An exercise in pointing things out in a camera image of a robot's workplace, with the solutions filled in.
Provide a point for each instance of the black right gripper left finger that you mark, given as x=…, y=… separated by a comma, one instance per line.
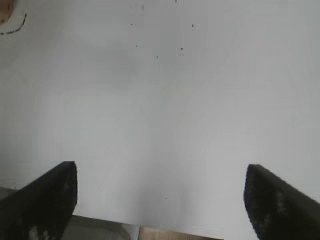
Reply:
x=37, y=207

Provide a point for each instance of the brown woven wicker basket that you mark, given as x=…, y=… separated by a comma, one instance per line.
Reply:
x=5, y=11

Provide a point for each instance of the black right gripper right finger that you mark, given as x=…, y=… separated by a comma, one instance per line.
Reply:
x=282, y=212

